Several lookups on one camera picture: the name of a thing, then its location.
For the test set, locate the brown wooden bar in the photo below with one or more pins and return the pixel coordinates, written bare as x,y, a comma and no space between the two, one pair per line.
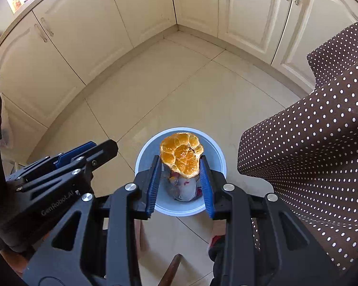
170,271

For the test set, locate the pale blue plastic bin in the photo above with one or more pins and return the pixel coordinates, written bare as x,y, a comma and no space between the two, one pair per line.
217,155

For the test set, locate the white plastic bag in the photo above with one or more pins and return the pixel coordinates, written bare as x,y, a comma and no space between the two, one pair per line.
185,189

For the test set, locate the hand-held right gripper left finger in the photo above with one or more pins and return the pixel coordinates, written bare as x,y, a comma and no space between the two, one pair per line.
153,184

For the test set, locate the red black object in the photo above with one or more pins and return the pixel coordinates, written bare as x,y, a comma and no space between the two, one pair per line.
216,245

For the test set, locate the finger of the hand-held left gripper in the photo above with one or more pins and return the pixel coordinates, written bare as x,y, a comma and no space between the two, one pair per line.
71,155
104,155

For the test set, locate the brown polka dot table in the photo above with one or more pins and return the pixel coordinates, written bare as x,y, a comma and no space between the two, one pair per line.
316,155

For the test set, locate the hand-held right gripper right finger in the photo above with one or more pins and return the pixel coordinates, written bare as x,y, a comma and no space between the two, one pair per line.
207,184

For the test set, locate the orange peel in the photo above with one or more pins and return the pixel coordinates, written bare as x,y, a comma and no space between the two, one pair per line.
182,155

